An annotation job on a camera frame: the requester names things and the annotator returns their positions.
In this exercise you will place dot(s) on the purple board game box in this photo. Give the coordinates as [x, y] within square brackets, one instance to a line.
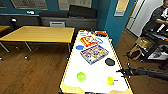
[94, 54]

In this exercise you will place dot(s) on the wooden rectangular table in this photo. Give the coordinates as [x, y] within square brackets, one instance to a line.
[3, 28]

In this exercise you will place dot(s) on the wooden air hockey table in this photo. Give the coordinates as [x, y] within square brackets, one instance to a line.
[95, 71]

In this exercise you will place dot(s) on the long wooden bench table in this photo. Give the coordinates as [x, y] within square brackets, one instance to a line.
[40, 34]

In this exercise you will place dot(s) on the interior glass window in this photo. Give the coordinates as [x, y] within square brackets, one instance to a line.
[28, 4]
[2, 3]
[75, 4]

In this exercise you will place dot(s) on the red yellow board game box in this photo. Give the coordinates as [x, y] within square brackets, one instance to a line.
[88, 41]

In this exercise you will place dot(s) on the black sofa back cushion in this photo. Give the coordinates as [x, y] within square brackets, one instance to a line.
[82, 11]

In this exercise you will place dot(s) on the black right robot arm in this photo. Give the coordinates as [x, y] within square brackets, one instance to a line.
[150, 74]

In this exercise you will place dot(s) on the brown black backpack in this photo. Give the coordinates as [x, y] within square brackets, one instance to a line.
[134, 52]

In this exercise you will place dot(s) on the person in dark top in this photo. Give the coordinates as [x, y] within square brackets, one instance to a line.
[160, 18]

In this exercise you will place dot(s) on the yellow wall notice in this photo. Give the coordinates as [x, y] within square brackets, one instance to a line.
[121, 7]

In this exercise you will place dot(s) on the black air hockey pusher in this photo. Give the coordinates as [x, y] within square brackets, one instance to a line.
[109, 61]

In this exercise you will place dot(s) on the green ball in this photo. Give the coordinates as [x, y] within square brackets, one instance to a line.
[81, 76]

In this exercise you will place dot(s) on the small blue disc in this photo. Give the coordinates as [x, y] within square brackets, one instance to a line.
[79, 47]

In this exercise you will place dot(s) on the white open door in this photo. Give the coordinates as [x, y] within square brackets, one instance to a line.
[138, 16]

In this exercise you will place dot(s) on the dark grey sofa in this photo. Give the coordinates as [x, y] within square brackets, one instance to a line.
[26, 20]
[80, 22]

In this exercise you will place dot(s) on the tan tote bag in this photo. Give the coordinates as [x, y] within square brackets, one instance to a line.
[144, 42]

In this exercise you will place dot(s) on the red orange flat object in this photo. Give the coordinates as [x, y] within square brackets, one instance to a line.
[101, 33]

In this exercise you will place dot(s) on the white wall outlet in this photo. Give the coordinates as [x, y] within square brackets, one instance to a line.
[30, 12]

